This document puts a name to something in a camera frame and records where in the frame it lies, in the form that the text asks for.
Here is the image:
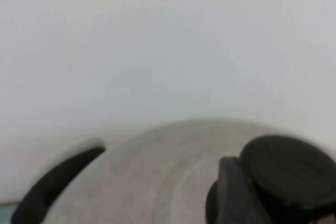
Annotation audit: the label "steel pot lid black knob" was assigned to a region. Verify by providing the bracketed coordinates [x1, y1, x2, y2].
[44, 118, 336, 224]

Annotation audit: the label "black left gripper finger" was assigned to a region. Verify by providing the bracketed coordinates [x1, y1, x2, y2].
[219, 156, 268, 224]

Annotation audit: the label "stainless steel pot black handles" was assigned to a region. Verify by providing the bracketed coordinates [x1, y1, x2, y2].
[10, 138, 106, 224]

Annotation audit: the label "teal grid tablecloth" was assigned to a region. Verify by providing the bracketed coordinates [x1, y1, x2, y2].
[0, 201, 19, 224]

